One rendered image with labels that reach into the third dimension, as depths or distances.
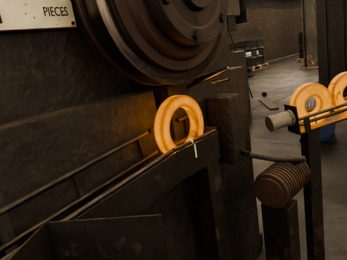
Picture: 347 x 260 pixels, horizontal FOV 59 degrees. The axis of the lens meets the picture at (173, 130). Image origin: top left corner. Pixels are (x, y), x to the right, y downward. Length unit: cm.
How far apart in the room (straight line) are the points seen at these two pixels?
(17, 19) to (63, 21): 10
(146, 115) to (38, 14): 37
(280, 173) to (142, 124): 49
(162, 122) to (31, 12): 40
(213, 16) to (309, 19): 889
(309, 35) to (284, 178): 874
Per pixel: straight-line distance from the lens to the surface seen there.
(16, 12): 77
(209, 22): 84
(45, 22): 79
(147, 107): 88
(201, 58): 89
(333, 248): 167
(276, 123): 114
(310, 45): 971
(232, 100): 103
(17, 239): 71
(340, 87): 128
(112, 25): 71
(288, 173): 111
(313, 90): 122
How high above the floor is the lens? 96
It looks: 14 degrees down
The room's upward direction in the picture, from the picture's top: 9 degrees counter-clockwise
